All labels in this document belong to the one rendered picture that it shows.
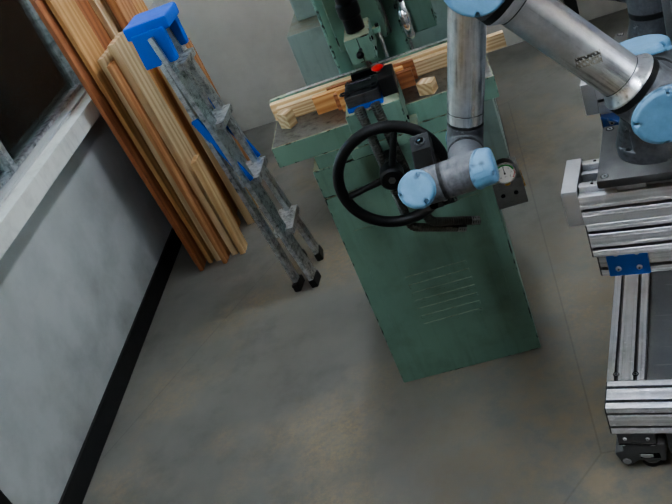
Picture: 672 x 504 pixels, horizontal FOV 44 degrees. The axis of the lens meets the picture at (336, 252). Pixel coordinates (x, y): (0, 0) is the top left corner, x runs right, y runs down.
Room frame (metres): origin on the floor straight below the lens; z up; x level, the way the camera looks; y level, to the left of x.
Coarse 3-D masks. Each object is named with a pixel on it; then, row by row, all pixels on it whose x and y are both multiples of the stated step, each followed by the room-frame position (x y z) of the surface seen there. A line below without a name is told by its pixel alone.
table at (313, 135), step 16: (416, 80) 2.06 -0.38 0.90; (416, 96) 1.96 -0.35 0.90; (432, 96) 1.93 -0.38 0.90; (496, 96) 1.89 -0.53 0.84; (336, 112) 2.08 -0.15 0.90; (416, 112) 1.94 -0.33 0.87; (432, 112) 1.93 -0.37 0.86; (304, 128) 2.07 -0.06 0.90; (320, 128) 2.03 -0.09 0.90; (336, 128) 1.99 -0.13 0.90; (272, 144) 2.06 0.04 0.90; (288, 144) 2.02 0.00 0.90; (304, 144) 2.01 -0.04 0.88; (320, 144) 2.00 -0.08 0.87; (336, 144) 1.99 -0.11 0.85; (368, 144) 1.88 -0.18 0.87; (384, 144) 1.87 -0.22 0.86; (400, 144) 1.86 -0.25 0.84; (288, 160) 2.03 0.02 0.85
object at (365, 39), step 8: (368, 24) 2.14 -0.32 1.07; (344, 32) 2.16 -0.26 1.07; (360, 32) 2.10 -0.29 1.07; (368, 32) 2.07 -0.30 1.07; (344, 40) 2.09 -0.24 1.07; (352, 40) 2.08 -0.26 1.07; (360, 40) 2.07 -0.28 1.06; (368, 40) 2.07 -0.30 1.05; (352, 48) 2.08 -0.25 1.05; (368, 48) 2.07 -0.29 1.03; (376, 48) 2.08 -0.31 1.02; (352, 56) 2.08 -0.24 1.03; (368, 56) 2.07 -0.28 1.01; (376, 56) 2.07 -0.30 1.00; (352, 64) 2.08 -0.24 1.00
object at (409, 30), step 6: (396, 0) 2.20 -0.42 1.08; (402, 0) 2.19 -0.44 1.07; (396, 6) 2.19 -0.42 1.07; (402, 6) 2.18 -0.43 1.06; (402, 12) 2.17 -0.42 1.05; (408, 12) 2.20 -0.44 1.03; (402, 18) 2.16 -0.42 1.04; (408, 18) 2.16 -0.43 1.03; (402, 24) 2.17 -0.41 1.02; (408, 24) 2.16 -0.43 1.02; (408, 30) 2.16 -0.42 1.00; (414, 30) 2.21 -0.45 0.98; (408, 36) 2.18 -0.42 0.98; (414, 36) 2.19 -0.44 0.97
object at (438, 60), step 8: (496, 32) 2.04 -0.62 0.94; (488, 40) 2.04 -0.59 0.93; (496, 40) 2.03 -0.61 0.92; (504, 40) 2.03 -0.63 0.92; (488, 48) 2.04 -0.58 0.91; (496, 48) 2.03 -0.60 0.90; (424, 56) 2.10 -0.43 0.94; (432, 56) 2.07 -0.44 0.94; (440, 56) 2.07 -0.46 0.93; (416, 64) 2.08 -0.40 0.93; (424, 64) 2.08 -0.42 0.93; (432, 64) 2.07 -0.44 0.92; (440, 64) 2.07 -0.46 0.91; (424, 72) 2.08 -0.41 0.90; (288, 104) 2.18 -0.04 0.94; (296, 104) 2.17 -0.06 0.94; (304, 104) 2.16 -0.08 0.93; (312, 104) 2.16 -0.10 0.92; (296, 112) 2.17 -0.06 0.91; (304, 112) 2.16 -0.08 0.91
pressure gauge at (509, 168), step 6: (498, 162) 1.85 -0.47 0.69; (504, 162) 1.84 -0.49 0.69; (510, 162) 1.84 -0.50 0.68; (498, 168) 1.84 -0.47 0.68; (504, 168) 1.84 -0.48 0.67; (510, 168) 1.84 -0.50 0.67; (510, 174) 1.84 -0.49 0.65; (516, 174) 1.83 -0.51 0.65; (504, 180) 1.84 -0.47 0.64; (510, 180) 1.84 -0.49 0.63
